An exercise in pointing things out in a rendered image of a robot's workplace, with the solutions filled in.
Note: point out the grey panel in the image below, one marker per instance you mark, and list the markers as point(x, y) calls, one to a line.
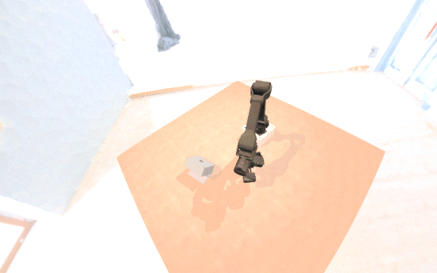
point(200, 169)

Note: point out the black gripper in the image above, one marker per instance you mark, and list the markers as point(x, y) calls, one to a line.
point(250, 177)

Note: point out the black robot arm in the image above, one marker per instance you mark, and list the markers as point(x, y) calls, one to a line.
point(257, 122)

